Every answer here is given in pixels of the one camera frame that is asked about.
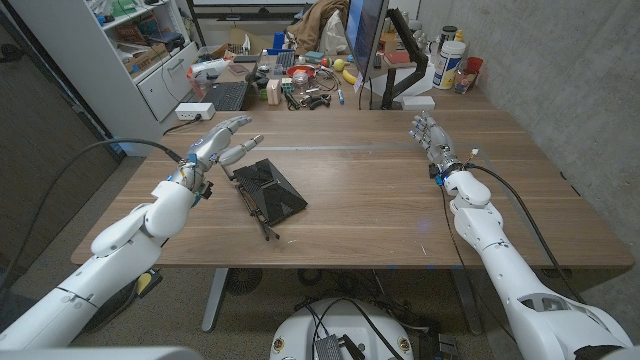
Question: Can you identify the beige small box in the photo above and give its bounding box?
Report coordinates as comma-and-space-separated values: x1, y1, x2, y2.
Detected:
266, 78, 282, 107

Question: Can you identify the black hand tool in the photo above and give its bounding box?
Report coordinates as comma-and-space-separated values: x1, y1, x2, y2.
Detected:
299, 93, 333, 111

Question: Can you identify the clear glass with items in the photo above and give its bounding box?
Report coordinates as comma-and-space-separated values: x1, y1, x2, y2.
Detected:
453, 69, 475, 95

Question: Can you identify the white power adapter box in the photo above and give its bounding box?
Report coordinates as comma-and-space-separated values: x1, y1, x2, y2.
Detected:
174, 102, 217, 122

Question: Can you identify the white wipes canister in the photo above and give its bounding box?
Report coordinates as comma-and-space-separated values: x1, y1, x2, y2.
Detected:
432, 40, 467, 91

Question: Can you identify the white shelf cabinet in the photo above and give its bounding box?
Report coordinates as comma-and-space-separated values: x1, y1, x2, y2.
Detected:
9, 0, 200, 157

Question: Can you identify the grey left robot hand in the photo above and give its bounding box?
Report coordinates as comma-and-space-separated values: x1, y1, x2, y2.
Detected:
171, 114, 265, 194

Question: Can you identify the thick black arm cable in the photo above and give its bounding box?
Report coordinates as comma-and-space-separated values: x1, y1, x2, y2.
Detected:
0, 137, 185, 296
468, 163, 585, 305

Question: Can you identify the red cup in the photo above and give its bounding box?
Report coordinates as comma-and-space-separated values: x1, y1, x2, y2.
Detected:
464, 56, 485, 86

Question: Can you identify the white robot torso base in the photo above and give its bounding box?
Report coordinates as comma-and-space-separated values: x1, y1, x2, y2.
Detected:
269, 298, 415, 360

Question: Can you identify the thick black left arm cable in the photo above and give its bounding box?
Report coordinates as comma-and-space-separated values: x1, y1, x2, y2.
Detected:
0, 137, 185, 296

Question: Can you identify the black router with antennas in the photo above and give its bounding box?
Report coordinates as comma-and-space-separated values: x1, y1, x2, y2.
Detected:
221, 158, 309, 242

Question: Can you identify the white cloth on chair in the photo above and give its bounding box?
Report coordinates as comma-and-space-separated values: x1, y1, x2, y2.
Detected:
319, 9, 350, 55

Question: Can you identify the computer monitor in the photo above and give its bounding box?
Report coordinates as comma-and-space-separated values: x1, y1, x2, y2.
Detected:
344, 0, 390, 84

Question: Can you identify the yellow black floor pad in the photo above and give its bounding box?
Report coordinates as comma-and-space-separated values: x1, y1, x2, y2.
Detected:
133, 268, 164, 299

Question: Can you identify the white plastic bag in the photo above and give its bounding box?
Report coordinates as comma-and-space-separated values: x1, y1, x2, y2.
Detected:
187, 58, 232, 99

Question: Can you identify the open cardboard box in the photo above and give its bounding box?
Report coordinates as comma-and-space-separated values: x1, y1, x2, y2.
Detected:
212, 27, 274, 60

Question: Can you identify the red bowl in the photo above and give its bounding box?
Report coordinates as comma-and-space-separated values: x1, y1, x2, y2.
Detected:
286, 64, 317, 80

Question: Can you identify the white robot head housing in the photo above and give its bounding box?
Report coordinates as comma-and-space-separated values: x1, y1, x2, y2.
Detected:
0, 346, 204, 360

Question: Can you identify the white flat box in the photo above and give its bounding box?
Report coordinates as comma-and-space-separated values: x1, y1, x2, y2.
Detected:
401, 94, 437, 111

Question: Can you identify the black floor fan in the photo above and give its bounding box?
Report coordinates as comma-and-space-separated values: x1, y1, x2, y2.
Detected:
224, 268, 264, 296

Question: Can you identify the cardboard box in shelf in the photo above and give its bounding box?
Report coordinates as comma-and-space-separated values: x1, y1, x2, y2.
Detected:
123, 43, 170, 75

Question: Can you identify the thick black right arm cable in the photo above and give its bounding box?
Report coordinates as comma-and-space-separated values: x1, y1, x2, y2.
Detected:
468, 163, 585, 305

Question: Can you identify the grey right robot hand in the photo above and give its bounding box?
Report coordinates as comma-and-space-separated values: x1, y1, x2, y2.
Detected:
408, 110, 465, 178

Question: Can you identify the red book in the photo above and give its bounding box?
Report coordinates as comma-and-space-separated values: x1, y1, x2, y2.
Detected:
383, 49, 412, 66

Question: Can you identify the grey table leg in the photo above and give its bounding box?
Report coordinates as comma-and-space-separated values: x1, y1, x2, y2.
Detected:
449, 268, 484, 336
201, 268, 230, 334

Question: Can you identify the black laptop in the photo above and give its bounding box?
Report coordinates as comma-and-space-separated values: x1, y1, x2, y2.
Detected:
200, 62, 261, 112

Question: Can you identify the brown jacket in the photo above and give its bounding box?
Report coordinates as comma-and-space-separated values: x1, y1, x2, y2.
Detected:
286, 0, 350, 55

